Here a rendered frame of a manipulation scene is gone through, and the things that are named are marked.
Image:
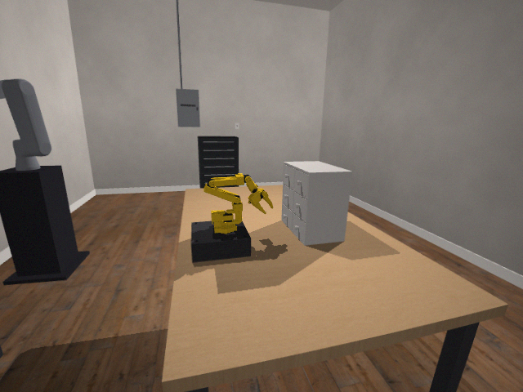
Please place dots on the white chest of drawers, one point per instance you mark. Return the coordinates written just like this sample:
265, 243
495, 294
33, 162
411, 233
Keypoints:
327, 203

